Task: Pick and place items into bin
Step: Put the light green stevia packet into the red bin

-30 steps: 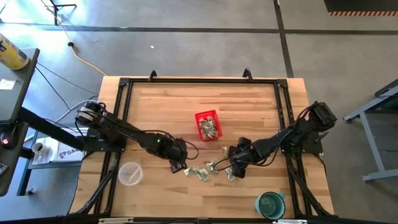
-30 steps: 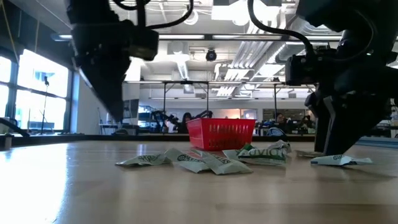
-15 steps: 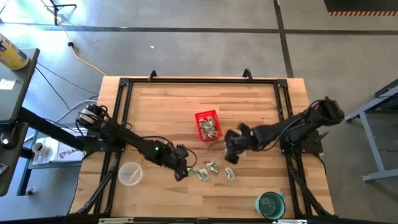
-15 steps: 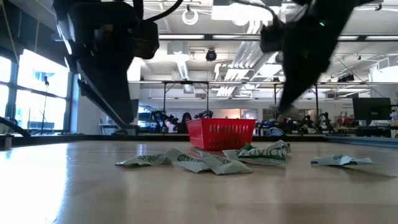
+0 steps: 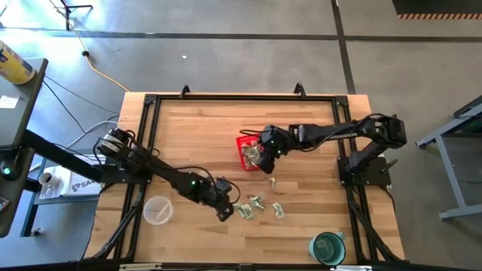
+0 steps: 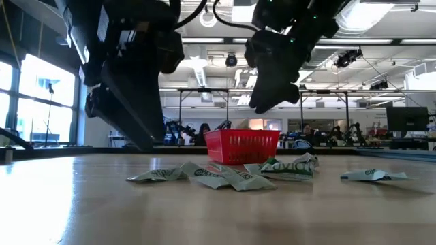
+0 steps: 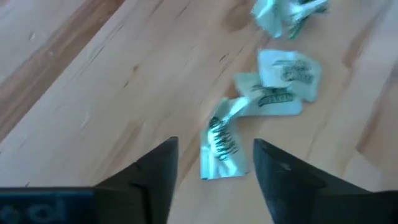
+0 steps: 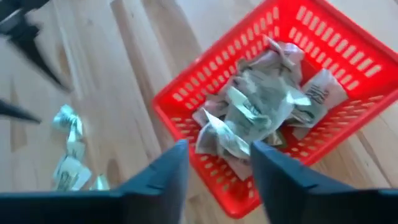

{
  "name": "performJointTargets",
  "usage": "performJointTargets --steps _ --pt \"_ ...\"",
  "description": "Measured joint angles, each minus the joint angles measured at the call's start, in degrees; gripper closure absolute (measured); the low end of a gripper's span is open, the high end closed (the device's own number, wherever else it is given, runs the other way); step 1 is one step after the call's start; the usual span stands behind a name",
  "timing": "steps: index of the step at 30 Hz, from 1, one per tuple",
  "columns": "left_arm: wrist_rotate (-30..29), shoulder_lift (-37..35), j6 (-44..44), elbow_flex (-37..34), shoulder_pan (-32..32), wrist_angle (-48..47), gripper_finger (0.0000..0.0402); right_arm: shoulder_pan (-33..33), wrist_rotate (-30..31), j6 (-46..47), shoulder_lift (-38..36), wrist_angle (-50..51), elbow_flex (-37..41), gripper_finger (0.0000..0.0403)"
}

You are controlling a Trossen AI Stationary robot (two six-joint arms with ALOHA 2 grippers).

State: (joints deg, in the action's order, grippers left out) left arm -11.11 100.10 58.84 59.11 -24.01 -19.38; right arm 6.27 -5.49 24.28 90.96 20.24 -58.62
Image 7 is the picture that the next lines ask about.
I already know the white green snack packet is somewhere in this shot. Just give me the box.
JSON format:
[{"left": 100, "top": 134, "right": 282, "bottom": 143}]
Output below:
[
  {"left": 200, "top": 96, "right": 249, "bottom": 180},
  {"left": 233, "top": 73, "right": 303, "bottom": 117},
  {"left": 257, "top": 49, "right": 323, "bottom": 103},
  {"left": 250, "top": 0, "right": 284, "bottom": 39},
  {"left": 279, "top": 0, "right": 330, "bottom": 40}
]

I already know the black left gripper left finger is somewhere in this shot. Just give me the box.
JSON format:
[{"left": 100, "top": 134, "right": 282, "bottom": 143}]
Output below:
[{"left": 93, "top": 136, "right": 180, "bottom": 224}]

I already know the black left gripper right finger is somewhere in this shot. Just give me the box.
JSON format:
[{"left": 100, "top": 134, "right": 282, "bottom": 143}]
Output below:
[{"left": 252, "top": 138, "right": 398, "bottom": 224}]

